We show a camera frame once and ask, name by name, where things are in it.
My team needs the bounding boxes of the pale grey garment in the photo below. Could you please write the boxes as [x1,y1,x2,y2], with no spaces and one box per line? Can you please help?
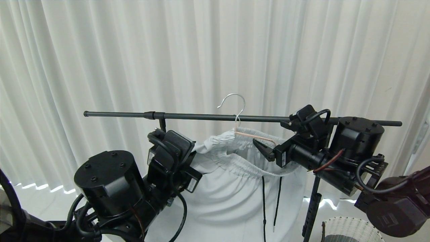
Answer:
[144,127,307,242]

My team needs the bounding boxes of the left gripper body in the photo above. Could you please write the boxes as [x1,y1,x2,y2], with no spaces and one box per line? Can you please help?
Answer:
[145,150,203,206]

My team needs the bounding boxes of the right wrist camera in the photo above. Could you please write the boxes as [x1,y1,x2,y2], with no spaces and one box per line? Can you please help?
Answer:
[280,105,332,146]

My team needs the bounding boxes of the black clothes rack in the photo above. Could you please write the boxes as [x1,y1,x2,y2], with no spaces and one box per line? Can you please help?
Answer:
[83,111,402,242]

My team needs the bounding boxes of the white curtain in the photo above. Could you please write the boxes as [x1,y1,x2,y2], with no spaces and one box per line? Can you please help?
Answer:
[0,0,430,202]

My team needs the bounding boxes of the white laundry basket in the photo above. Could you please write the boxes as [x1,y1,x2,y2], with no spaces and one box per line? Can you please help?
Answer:
[320,216,385,242]

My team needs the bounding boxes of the black cable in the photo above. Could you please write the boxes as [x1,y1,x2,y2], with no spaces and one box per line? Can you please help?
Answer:
[0,132,188,242]
[302,109,417,195]

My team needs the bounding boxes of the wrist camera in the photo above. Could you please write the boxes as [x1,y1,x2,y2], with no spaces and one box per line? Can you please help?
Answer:
[280,105,332,146]
[146,129,196,189]

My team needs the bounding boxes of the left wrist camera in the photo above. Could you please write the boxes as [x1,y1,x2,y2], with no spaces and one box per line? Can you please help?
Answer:
[146,129,196,189]

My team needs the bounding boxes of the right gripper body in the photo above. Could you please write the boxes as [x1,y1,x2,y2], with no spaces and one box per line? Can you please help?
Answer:
[273,135,329,171]

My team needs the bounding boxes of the pink clothes hanger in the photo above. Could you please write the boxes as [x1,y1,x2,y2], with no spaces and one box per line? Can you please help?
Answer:
[217,93,278,146]

